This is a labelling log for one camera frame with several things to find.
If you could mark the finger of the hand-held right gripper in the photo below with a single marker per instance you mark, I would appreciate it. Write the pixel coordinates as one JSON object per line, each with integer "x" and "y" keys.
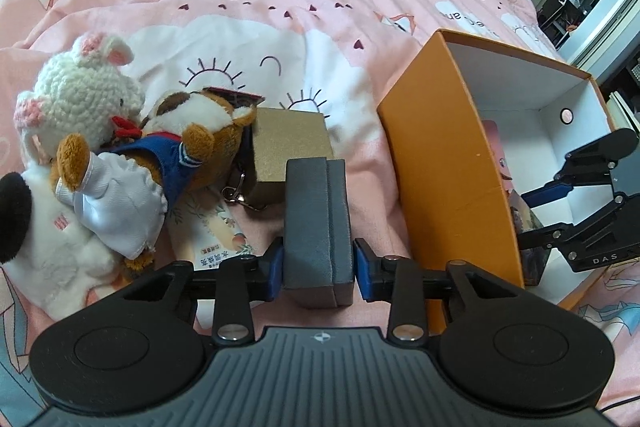
{"x": 560, "y": 234}
{"x": 547, "y": 196}

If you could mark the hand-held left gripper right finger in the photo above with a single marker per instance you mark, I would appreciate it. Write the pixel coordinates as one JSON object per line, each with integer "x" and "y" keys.
{"x": 362, "y": 269}

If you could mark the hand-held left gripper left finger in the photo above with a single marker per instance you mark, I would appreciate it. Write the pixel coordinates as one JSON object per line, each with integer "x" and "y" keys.
{"x": 275, "y": 272}

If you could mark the grey box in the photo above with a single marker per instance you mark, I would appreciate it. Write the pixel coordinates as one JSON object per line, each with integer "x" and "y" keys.
{"x": 310, "y": 232}

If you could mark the orange cardboard box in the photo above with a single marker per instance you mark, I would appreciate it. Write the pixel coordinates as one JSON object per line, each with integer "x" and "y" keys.
{"x": 440, "y": 132}

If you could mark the gold box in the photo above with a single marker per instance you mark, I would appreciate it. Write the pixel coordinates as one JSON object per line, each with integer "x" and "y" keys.
{"x": 290, "y": 142}

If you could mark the red panda sailor plush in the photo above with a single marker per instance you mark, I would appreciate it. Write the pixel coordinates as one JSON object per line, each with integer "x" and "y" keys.
{"x": 215, "y": 142}

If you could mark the white plush with black patch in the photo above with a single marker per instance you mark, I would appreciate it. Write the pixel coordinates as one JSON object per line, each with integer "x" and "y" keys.
{"x": 60, "y": 257}

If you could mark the peach print wipes packet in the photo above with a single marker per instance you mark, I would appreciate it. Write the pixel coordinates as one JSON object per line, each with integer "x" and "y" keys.
{"x": 215, "y": 232}

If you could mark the blue card tag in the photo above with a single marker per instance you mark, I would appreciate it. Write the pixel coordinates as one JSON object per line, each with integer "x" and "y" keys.
{"x": 235, "y": 96}

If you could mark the white crochet bunny plush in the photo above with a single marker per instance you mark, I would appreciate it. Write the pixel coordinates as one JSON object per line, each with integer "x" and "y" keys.
{"x": 75, "y": 97}

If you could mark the pink printed duvet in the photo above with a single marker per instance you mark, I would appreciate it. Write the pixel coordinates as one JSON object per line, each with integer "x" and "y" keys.
{"x": 300, "y": 7}

